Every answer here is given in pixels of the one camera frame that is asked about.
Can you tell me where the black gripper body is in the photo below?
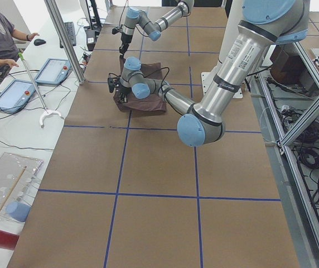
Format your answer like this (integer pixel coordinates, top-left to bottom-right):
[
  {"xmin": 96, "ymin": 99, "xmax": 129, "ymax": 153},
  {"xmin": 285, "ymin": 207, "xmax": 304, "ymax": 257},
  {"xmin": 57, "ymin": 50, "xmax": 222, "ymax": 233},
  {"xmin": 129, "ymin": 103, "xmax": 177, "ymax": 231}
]
[
  {"xmin": 119, "ymin": 85, "xmax": 132, "ymax": 98},
  {"xmin": 121, "ymin": 33, "xmax": 132, "ymax": 48}
]

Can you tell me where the dark brown t-shirt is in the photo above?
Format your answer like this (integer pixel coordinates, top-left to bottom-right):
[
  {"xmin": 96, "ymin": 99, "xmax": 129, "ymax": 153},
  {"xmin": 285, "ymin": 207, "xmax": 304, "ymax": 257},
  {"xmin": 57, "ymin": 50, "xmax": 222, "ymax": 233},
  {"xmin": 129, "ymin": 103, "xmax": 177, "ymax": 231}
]
[{"xmin": 113, "ymin": 55, "xmax": 167, "ymax": 112}]

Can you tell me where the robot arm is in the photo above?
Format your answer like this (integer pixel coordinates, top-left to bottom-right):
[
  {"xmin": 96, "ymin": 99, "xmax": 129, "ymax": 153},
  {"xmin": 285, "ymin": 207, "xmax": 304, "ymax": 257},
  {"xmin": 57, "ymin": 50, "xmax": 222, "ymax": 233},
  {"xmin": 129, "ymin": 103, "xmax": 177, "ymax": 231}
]
[
  {"xmin": 112, "ymin": 1, "xmax": 195, "ymax": 55},
  {"xmin": 117, "ymin": 1, "xmax": 310, "ymax": 147}
]

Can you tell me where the black power adapter box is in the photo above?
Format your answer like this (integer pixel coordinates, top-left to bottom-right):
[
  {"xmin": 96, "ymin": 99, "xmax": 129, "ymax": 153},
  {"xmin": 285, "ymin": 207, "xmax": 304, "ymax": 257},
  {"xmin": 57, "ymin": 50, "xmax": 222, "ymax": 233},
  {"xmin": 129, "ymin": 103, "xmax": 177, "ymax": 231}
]
[{"xmin": 85, "ymin": 29, "xmax": 96, "ymax": 51}]

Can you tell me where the black keyboard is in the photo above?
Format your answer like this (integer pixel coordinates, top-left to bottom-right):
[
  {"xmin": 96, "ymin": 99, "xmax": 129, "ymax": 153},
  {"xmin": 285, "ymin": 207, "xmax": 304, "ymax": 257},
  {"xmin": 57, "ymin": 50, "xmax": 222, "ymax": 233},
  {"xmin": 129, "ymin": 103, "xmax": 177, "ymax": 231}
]
[{"xmin": 64, "ymin": 22, "xmax": 76, "ymax": 46}]

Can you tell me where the far blue teach pendant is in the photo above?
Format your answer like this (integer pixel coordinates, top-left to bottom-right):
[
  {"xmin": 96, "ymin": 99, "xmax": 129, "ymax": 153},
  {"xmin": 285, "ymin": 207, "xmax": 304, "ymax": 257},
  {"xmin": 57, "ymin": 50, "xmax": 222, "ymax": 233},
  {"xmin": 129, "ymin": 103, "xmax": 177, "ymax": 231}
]
[{"xmin": 35, "ymin": 58, "xmax": 71, "ymax": 85}]

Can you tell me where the blue teach pendant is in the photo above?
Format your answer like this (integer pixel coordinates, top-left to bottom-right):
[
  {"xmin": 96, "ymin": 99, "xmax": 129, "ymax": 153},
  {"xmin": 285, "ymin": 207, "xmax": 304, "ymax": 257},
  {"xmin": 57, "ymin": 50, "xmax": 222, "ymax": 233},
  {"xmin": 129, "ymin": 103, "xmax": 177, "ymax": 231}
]
[
  {"xmin": 0, "ymin": 79, "xmax": 35, "ymax": 114},
  {"xmin": 35, "ymin": 58, "xmax": 71, "ymax": 85}
]

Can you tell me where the reacher grabber stick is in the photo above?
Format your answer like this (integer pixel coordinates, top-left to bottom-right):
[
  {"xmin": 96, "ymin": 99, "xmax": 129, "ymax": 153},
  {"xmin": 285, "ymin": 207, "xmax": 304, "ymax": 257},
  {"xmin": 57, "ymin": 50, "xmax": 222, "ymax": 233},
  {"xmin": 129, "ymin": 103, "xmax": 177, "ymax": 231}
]
[{"xmin": 18, "ymin": 52, "xmax": 64, "ymax": 128}]

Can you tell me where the black computer mouse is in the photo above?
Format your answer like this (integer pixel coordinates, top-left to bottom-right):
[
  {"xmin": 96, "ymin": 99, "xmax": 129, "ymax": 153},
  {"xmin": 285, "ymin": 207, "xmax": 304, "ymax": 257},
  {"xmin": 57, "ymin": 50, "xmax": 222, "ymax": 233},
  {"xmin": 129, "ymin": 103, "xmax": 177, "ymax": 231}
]
[{"xmin": 33, "ymin": 39, "xmax": 46, "ymax": 46}]

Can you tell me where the near blue teach pendant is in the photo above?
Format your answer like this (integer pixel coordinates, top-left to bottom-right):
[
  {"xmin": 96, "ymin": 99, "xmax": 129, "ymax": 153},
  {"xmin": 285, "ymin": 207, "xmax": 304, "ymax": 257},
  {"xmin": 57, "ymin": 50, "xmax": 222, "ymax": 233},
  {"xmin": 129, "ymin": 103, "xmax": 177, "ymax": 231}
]
[{"xmin": 0, "ymin": 79, "xmax": 35, "ymax": 114}]

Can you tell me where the wooden stick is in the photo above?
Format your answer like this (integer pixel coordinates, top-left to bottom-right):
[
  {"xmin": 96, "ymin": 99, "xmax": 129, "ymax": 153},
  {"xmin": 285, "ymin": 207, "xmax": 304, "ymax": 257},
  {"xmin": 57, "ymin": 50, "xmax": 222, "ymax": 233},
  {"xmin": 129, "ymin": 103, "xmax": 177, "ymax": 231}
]
[{"xmin": 0, "ymin": 166, "xmax": 27, "ymax": 212}]

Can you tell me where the clear plastic bag with items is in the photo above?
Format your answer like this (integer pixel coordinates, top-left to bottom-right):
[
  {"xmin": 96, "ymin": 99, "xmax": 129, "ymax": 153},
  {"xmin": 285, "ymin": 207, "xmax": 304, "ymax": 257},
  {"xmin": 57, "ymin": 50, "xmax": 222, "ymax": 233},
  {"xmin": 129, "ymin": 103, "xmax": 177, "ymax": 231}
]
[{"xmin": 0, "ymin": 153, "xmax": 44, "ymax": 222}]

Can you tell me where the light blue plastic cup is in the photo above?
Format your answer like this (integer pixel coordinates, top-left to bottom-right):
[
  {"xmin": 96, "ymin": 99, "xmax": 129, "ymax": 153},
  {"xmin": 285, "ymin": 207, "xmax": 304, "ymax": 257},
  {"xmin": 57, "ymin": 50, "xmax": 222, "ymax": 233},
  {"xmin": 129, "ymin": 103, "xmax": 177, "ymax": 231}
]
[{"xmin": 6, "ymin": 201, "xmax": 31, "ymax": 222}]

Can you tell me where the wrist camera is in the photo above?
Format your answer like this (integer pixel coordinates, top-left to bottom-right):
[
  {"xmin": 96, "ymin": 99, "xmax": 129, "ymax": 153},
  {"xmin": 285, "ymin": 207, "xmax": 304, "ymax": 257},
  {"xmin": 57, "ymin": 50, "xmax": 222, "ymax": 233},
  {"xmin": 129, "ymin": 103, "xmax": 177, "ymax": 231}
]
[
  {"xmin": 112, "ymin": 26, "xmax": 123, "ymax": 35},
  {"xmin": 107, "ymin": 77, "xmax": 120, "ymax": 93}
]

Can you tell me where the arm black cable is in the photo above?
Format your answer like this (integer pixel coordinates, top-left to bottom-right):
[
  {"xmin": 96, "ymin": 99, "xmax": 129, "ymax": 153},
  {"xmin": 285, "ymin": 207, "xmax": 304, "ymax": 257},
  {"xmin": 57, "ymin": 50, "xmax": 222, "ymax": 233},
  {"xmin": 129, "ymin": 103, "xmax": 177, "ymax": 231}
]
[
  {"xmin": 119, "ymin": 0, "xmax": 146, "ymax": 37},
  {"xmin": 108, "ymin": 66, "xmax": 171, "ymax": 93}
]

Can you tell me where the aluminium frame post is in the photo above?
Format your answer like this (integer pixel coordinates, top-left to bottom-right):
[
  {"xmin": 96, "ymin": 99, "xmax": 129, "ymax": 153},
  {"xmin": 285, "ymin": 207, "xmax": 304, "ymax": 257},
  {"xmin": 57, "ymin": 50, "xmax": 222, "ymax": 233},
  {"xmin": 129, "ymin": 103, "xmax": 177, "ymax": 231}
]
[{"xmin": 44, "ymin": 0, "xmax": 85, "ymax": 85}]

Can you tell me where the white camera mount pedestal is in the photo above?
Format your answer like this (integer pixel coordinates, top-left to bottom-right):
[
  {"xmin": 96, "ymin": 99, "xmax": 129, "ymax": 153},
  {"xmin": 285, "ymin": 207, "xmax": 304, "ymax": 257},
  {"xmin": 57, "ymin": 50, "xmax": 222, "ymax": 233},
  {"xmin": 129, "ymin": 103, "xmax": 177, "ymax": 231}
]
[{"xmin": 200, "ymin": 0, "xmax": 249, "ymax": 99}]

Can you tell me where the aluminium truss frame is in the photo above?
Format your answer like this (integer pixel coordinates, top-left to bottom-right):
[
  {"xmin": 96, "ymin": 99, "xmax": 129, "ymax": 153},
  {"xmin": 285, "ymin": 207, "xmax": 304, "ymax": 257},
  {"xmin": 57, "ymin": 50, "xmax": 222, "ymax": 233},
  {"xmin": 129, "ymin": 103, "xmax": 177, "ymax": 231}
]
[{"xmin": 245, "ymin": 32, "xmax": 319, "ymax": 267}]

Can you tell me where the floor cable bundle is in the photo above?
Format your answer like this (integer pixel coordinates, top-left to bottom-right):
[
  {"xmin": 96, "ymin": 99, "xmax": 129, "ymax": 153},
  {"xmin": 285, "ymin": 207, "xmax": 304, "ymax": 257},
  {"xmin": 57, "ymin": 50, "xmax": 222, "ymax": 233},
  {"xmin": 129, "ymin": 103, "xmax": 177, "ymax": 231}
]
[{"xmin": 265, "ymin": 75, "xmax": 319, "ymax": 213}]

